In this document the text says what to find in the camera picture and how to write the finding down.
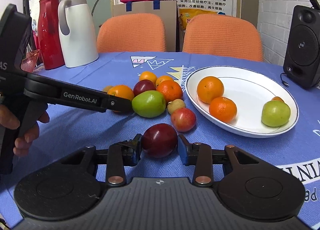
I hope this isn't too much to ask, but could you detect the oblong green fruit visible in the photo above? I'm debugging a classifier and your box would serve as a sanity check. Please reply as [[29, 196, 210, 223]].
[[132, 90, 166, 118]]

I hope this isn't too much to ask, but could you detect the dark red plum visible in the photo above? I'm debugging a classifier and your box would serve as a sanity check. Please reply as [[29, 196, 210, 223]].
[[142, 123, 178, 158], [133, 80, 156, 96]]

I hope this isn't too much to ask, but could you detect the dark red plum front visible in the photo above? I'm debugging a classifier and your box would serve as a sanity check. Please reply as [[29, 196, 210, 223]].
[[142, 123, 178, 158]]

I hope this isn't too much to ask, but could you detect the pink red small apple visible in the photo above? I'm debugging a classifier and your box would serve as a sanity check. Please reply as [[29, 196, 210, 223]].
[[171, 108, 196, 132]]

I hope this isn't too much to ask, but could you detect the bumpy mandarin orange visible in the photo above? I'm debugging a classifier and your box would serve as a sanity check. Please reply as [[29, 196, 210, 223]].
[[157, 80, 183, 104]]

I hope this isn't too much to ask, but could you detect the small tan longan fruit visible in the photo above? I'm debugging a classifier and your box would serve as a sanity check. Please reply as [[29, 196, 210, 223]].
[[167, 99, 185, 115]]

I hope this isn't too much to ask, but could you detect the small mandarin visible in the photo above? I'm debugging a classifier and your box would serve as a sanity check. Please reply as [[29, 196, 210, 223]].
[[209, 96, 237, 123]]

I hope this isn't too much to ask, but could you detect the large orange front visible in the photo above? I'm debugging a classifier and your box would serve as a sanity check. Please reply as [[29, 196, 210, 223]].
[[197, 76, 225, 104]]

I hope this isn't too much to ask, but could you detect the round green apple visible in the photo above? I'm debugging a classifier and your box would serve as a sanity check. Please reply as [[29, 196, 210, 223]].
[[261, 100, 291, 127]]

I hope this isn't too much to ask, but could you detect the small red-yellow plum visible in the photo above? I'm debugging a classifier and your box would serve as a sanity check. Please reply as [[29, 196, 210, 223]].
[[272, 96, 284, 102]]

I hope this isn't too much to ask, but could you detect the person's left hand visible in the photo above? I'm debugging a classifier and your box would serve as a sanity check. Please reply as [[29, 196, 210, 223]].
[[0, 104, 50, 158]]

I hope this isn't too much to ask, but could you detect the small tan fruit left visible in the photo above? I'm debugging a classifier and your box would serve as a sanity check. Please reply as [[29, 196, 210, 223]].
[[103, 86, 113, 93]]

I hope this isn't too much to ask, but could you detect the pink glass bowl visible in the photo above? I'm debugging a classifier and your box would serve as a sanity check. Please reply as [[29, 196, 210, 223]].
[[21, 49, 40, 73]]

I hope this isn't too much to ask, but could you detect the small orange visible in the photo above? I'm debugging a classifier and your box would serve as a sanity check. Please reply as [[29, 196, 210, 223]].
[[156, 75, 173, 88], [139, 71, 157, 85]]

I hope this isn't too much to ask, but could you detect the blue patterned tablecloth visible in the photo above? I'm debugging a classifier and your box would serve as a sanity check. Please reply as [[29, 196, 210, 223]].
[[1, 53, 319, 229]]

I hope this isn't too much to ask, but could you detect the red thermos jug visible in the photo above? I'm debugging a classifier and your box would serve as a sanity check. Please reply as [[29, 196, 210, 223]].
[[37, 0, 65, 70]]

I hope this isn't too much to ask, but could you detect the white thermos jug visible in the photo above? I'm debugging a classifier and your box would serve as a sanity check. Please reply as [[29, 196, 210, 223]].
[[58, 0, 99, 68]]

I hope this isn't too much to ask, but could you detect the left orange chair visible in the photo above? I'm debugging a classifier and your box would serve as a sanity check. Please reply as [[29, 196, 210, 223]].
[[97, 13, 166, 53]]

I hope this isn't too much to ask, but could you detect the orange chair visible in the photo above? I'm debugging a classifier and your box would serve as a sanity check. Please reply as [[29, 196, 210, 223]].
[[97, 13, 166, 53], [182, 14, 263, 62]]

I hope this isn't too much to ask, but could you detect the white round plate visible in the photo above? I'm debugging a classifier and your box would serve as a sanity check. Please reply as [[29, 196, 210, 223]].
[[185, 66, 299, 138]]

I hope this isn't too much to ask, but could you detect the brown paper bag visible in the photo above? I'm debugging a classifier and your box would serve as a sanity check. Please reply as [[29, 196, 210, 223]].
[[113, 0, 180, 52]]

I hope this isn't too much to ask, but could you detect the yellow snack bag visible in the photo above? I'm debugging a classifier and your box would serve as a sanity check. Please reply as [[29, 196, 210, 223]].
[[178, 8, 218, 31]]

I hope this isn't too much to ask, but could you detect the right orange chair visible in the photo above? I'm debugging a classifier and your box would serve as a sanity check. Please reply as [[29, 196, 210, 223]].
[[182, 14, 263, 62]]

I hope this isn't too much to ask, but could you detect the black speaker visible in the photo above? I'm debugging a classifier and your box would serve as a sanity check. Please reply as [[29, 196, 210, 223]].
[[283, 0, 319, 88]]

